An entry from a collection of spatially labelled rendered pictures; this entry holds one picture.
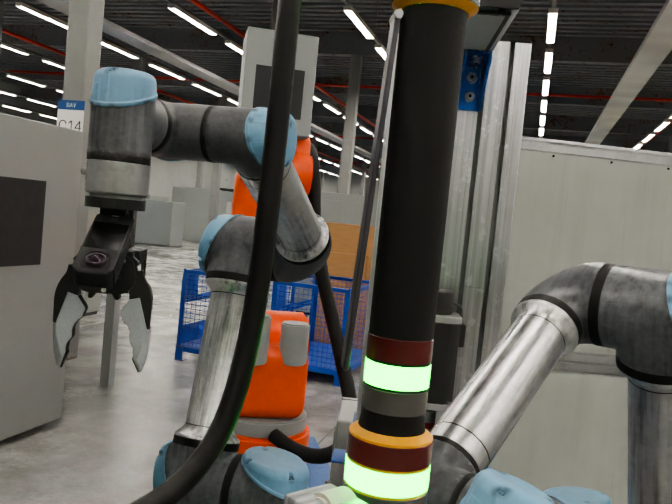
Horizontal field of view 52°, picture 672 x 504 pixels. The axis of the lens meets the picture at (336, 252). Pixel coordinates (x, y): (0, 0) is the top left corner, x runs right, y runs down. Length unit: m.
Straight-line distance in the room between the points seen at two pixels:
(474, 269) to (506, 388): 0.46
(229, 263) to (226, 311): 0.09
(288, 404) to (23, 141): 2.33
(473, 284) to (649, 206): 1.29
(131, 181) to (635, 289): 0.64
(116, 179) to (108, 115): 0.07
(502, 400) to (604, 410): 1.68
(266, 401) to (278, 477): 3.21
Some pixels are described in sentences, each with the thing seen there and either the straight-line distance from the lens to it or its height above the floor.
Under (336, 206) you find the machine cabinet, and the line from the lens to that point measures 11.15.
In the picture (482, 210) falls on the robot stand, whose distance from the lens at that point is 1.28.
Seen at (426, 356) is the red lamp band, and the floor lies 1.62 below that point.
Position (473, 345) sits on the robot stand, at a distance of 1.30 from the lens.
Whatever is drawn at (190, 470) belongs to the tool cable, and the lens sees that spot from 0.29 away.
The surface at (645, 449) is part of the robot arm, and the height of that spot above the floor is 1.41.
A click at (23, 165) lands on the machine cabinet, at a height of 1.81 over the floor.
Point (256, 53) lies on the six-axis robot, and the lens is 4.35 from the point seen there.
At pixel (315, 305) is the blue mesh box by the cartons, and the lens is 6.91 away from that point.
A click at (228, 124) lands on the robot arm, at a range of 0.89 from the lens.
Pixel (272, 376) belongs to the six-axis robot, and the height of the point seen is 0.66.
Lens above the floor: 1.68
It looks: 3 degrees down
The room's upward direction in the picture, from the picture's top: 6 degrees clockwise
